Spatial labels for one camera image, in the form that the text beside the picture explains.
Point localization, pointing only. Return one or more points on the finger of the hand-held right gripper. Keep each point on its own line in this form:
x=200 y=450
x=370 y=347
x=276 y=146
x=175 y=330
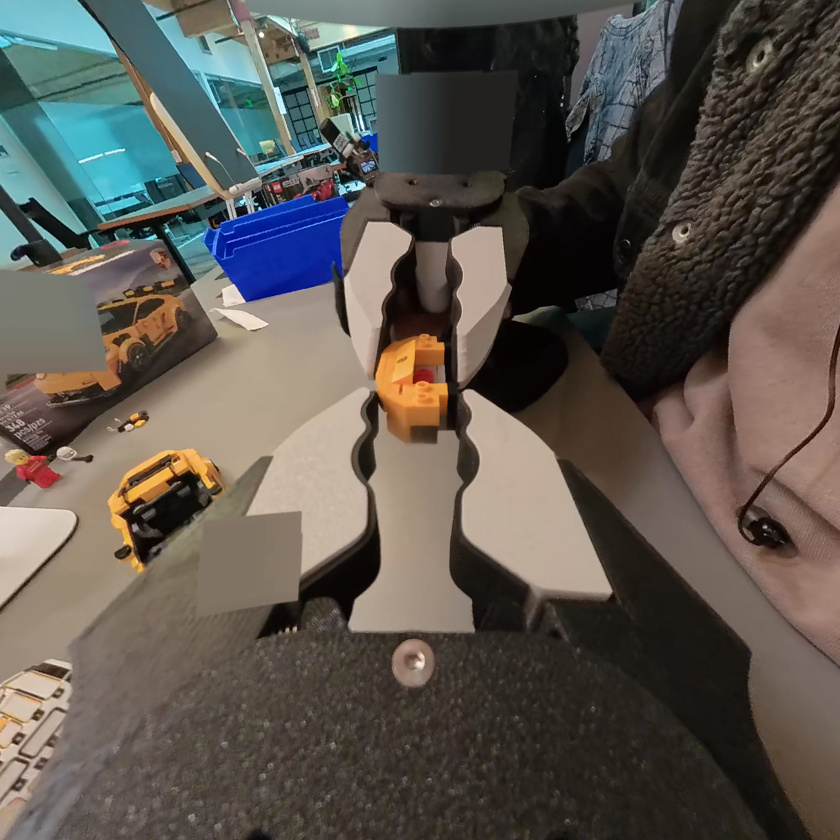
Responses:
x=483 y=289
x=368 y=282

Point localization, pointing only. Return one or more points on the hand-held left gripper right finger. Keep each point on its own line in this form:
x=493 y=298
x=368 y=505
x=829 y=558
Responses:
x=532 y=519

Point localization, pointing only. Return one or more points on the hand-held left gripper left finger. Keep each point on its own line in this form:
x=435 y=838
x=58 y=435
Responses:
x=322 y=486

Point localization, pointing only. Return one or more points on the orange arch lego piece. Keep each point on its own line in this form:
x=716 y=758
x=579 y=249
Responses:
x=394 y=365

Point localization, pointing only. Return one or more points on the orange red grey lego assembly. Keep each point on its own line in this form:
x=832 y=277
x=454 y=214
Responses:
x=420 y=407

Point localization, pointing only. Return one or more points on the yellow lego car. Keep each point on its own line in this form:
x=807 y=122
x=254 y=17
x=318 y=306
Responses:
x=164 y=499

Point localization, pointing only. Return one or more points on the small lego parts cluster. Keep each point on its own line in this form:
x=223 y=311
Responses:
x=127 y=421

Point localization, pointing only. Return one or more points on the lego set box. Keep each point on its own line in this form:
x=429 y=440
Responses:
x=158 y=328

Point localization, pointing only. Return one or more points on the red lego minifigure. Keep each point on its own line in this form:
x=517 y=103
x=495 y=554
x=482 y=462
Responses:
x=33 y=469

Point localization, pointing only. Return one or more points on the blue plastic bin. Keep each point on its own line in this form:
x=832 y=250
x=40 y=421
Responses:
x=282 y=243

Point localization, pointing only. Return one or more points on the plaid cloth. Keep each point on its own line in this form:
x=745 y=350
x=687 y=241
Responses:
x=624 y=72

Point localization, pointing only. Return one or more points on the beige garment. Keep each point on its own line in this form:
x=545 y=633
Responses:
x=775 y=394

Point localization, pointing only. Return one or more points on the dark fleece jacket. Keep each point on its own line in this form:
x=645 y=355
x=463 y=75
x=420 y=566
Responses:
x=735 y=158

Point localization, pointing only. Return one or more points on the sticker sheet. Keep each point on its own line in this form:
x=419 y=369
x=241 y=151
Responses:
x=29 y=722

